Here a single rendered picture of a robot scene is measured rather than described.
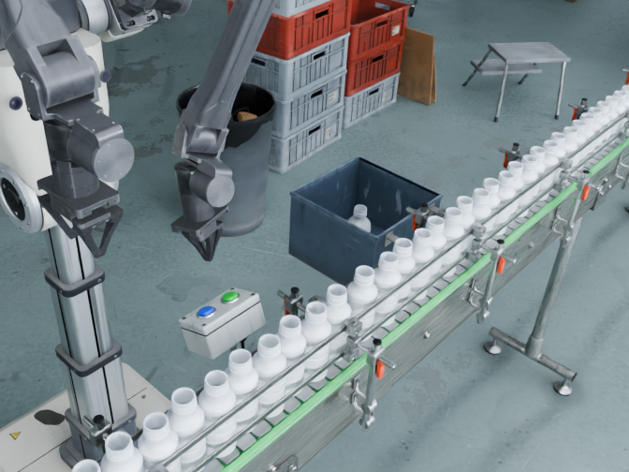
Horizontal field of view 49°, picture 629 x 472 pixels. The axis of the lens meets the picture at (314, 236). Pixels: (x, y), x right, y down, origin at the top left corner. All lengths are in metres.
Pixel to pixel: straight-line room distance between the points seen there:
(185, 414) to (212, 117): 0.49
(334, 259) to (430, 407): 0.92
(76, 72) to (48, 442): 1.56
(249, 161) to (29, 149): 1.86
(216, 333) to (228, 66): 0.48
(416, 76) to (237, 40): 3.75
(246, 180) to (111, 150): 2.39
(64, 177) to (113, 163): 0.10
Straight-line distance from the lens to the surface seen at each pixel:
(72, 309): 1.74
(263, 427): 1.28
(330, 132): 4.22
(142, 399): 2.34
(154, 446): 1.10
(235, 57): 1.18
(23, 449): 2.29
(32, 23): 0.90
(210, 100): 1.21
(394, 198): 2.15
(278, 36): 3.64
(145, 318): 3.00
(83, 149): 0.87
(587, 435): 2.80
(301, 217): 1.99
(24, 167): 1.47
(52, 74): 0.88
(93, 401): 1.94
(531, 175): 1.85
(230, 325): 1.31
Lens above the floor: 1.99
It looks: 35 degrees down
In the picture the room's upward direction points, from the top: 4 degrees clockwise
